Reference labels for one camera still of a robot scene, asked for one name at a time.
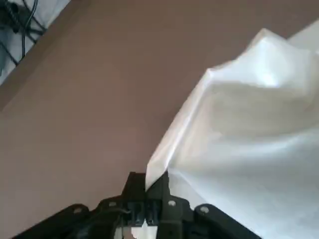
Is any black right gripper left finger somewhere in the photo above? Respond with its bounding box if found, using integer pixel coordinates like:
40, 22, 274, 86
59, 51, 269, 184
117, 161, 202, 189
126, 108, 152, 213
9, 171, 148, 239

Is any cream plastic tablecloth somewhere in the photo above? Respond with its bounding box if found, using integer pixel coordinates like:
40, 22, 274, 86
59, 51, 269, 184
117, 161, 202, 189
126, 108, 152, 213
131, 21, 319, 239

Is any black power cable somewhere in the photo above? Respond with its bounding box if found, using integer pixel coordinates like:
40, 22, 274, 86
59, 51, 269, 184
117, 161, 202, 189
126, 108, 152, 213
21, 0, 48, 43
0, 37, 20, 67

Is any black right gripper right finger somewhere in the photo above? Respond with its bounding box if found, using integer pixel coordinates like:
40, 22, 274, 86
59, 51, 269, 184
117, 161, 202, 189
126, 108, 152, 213
146, 173, 262, 239

